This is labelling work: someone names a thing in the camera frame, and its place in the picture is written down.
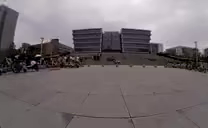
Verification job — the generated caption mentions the wide grey stairs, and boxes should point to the wide grey stairs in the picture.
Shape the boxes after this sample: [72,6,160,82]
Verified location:
[81,52,174,67]

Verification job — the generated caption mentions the row of bollards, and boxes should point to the row of bollards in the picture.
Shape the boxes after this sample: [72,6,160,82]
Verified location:
[91,63,160,69]

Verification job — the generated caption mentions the low pale building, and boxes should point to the low pale building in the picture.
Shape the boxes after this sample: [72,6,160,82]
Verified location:
[165,45,197,58]

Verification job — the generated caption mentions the low brown building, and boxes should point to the low brown building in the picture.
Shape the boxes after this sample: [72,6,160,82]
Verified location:
[21,38,74,57]

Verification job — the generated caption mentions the lamp pole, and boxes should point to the lamp pole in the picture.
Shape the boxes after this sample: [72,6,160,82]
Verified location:
[39,36,45,58]

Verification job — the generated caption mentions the tall grey building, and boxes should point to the tall grey building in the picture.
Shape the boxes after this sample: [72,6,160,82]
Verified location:
[0,4,20,55]

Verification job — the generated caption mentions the large grey terraced building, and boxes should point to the large grey terraced building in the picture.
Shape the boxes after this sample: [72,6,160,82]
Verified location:
[71,27,153,55]

